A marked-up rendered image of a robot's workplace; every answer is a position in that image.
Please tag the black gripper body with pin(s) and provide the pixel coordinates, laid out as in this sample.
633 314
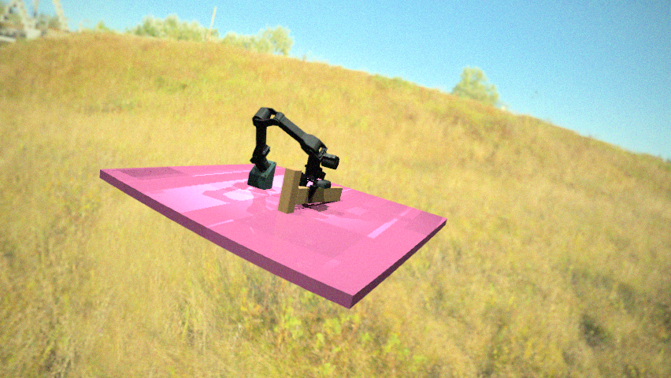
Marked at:
312 174

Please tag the brown wooden post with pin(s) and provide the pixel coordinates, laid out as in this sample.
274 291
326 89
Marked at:
289 190

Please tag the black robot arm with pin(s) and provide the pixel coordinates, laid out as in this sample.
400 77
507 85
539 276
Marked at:
309 143

